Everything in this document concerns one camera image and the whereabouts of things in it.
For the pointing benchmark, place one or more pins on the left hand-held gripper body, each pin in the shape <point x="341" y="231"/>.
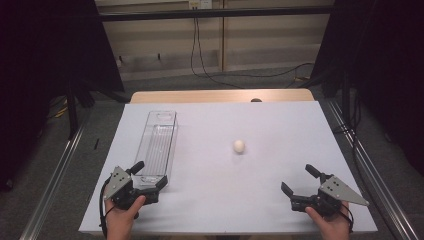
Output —
<point x="120" y="186"/>

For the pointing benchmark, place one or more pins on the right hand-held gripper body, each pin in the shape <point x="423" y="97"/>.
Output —
<point x="336" y="191"/>

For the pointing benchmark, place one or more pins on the clear plastic egg container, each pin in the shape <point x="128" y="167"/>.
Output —
<point x="156" y="146"/>

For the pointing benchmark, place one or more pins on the white egg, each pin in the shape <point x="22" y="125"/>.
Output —
<point x="239" y="146"/>

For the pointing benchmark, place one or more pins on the person's left hand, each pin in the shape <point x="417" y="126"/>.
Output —
<point x="120" y="223"/>

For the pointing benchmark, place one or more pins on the person's right hand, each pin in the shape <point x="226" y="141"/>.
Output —
<point x="333" y="228"/>

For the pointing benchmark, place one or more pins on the small black floor object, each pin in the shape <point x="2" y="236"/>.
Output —
<point x="96" y="144"/>

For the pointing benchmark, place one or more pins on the white table cover sheet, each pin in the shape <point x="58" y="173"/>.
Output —
<point x="233" y="193"/>

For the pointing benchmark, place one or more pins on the black metal stand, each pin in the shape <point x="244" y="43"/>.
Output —
<point x="72" y="113"/>
<point x="346" y="100"/>

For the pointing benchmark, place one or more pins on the wooden table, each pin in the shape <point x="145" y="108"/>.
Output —
<point x="200" y="96"/>

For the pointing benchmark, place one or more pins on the black curtain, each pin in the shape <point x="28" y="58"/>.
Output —
<point x="383" y="66"/>
<point x="40" y="66"/>

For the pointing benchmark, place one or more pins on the black horizontal bar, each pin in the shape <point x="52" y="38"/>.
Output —
<point x="213" y="14"/>

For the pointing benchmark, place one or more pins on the metal floor rail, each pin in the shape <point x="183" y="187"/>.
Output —
<point x="50" y="190"/>
<point x="373" y="173"/>

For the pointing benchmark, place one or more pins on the white wall socket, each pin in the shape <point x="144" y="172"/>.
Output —
<point x="200" y="4"/>

